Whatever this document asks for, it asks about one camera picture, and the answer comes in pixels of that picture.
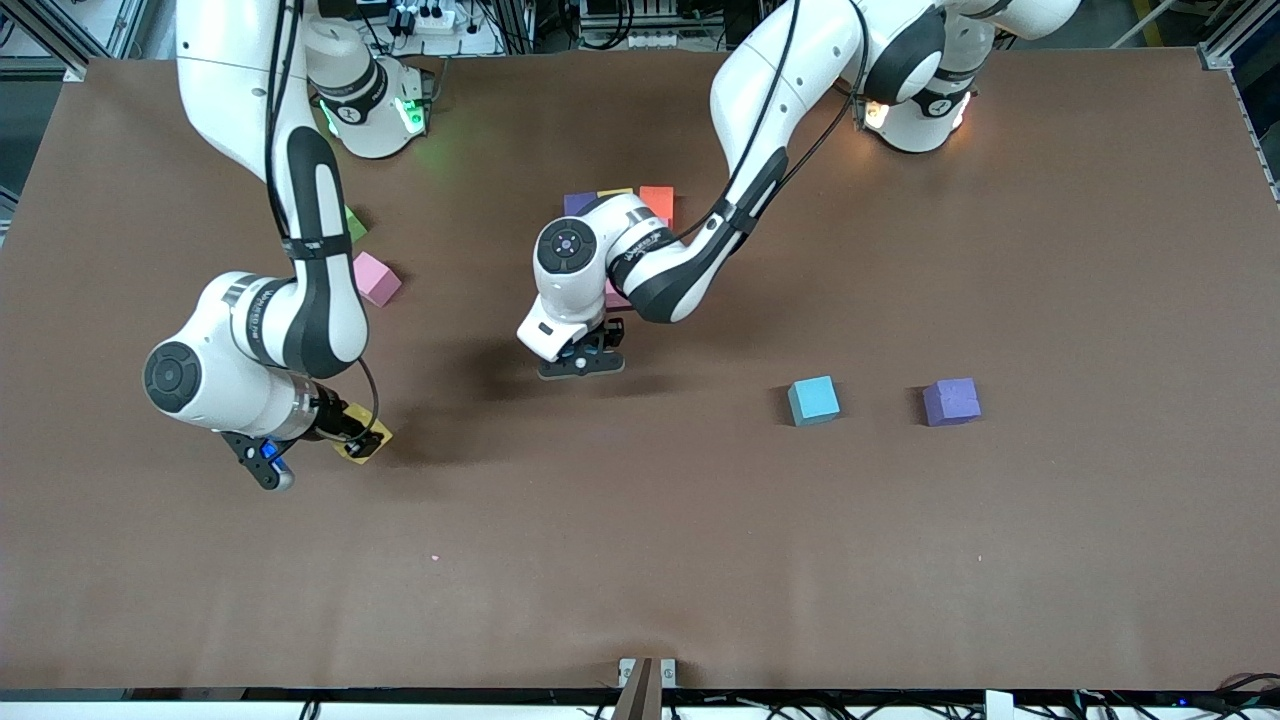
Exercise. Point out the purple foam cube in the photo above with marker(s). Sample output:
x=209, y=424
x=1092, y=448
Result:
x=951, y=402
x=578, y=203

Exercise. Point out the aluminium side rail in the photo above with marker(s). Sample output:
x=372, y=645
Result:
x=1262, y=150

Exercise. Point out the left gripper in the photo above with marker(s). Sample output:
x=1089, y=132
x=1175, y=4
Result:
x=611, y=332

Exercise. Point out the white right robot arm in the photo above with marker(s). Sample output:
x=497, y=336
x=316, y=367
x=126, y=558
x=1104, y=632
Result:
x=250, y=340

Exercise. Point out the white power strip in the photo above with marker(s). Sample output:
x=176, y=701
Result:
x=450, y=42

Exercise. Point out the pink foam cube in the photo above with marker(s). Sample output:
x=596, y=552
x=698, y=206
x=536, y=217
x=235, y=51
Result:
x=378, y=279
x=615, y=297

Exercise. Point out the green foam cube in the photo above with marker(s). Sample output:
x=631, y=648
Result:
x=356, y=224

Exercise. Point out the brown table mat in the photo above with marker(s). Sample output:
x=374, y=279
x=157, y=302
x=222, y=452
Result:
x=600, y=560

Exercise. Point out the grey equipment rack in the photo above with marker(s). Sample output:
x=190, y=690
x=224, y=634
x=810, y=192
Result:
x=650, y=15

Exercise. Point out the white paper label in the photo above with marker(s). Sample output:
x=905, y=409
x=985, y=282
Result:
x=998, y=705

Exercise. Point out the aluminium frame post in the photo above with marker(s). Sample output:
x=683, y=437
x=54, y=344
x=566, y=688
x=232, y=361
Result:
x=1215, y=50
x=45, y=35

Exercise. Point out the metal edge bracket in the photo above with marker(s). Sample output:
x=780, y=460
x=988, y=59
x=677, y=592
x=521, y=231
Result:
x=645, y=700

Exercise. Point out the orange foam cube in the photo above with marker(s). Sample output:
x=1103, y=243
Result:
x=658, y=200

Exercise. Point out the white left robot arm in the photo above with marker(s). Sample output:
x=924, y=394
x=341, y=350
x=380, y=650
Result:
x=640, y=265

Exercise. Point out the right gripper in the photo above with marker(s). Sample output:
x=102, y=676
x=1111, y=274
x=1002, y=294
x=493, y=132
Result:
x=331, y=417

